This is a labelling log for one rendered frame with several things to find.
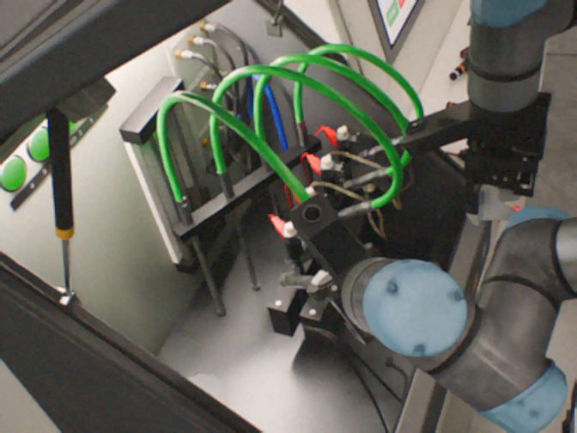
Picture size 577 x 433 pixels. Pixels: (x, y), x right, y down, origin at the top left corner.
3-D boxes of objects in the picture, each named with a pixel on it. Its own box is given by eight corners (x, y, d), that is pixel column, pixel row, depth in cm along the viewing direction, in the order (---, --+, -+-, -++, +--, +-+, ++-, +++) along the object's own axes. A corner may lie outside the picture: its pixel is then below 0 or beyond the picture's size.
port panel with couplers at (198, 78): (217, 171, 135) (176, 33, 113) (203, 168, 136) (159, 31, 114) (245, 130, 143) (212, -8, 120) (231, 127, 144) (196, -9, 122)
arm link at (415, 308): (441, 386, 54) (356, 322, 54) (402, 360, 65) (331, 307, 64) (498, 305, 55) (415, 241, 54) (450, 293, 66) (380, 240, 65)
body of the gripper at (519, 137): (531, 204, 80) (543, 123, 71) (458, 191, 83) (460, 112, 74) (542, 161, 84) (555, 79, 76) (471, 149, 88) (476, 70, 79)
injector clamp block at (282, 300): (329, 368, 126) (319, 320, 115) (279, 353, 130) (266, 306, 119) (385, 234, 146) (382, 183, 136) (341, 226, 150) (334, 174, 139)
